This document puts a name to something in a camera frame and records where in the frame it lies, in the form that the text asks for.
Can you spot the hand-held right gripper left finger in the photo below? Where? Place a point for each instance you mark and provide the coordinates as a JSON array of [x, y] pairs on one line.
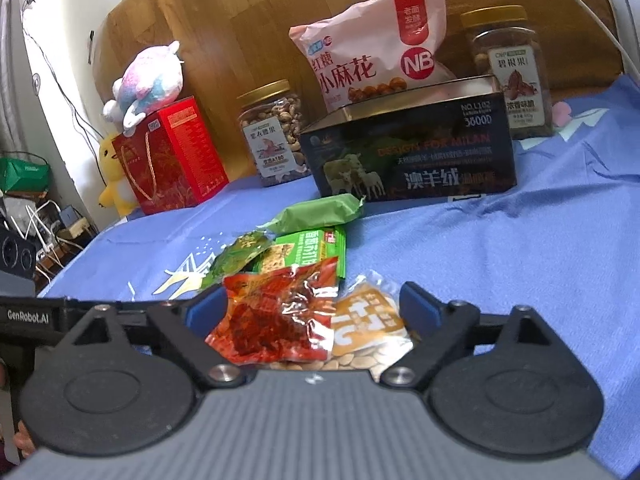
[[206, 307]]

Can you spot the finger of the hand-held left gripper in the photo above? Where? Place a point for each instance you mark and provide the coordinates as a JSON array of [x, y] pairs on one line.
[[79, 310]]

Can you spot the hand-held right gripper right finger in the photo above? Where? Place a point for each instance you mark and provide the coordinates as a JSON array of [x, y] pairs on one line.
[[420, 307]]

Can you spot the pumpkin seed packet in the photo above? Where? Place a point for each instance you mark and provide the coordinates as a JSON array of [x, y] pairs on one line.
[[370, 325]]

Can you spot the green leaf-print snack packet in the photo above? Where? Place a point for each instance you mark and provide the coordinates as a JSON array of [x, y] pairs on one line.
[[235, 257]]

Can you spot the red snack packet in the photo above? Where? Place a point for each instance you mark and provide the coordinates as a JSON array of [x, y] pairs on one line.
[[275, 315]]

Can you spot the bright green cracker packet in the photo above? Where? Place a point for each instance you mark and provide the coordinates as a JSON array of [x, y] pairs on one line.
[[305, 250]]

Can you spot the pale green snack packet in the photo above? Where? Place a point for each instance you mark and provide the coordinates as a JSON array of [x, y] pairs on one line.
[[320, 212]]

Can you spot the black tin box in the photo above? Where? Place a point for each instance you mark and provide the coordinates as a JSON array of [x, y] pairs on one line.
[[415, 160]]

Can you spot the person's left hand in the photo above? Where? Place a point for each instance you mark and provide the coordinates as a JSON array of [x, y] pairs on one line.
[[25, 437]]

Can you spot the white power strip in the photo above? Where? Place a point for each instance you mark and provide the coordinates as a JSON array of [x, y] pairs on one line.
[[70, 227]]

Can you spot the green box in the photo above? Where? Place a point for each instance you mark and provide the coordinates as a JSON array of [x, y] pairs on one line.
[[25, 175]]

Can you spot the red gift box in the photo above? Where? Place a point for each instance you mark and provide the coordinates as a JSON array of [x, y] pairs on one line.
[[185, 160]]

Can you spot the yellow duck plush toy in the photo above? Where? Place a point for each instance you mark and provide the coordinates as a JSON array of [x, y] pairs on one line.
[[107, 157]]

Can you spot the cashew jar with gold lid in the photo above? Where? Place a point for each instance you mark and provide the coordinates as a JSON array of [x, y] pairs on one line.
[[272, 145]]

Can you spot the pastel plush toy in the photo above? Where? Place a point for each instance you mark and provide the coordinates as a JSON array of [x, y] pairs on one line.
[[150, 75]]

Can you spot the pecan jar with gold lid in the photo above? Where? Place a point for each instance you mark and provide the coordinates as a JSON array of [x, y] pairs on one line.
[[520, 85]]

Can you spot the large pink snack bag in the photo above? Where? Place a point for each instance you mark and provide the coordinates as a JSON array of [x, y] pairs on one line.
[[360, 50]]

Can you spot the wooden board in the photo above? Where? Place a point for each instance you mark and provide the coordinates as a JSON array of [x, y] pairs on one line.
[[225, 35]]

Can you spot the brown cushion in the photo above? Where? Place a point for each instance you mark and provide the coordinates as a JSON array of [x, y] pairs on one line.
[[575, 25]]

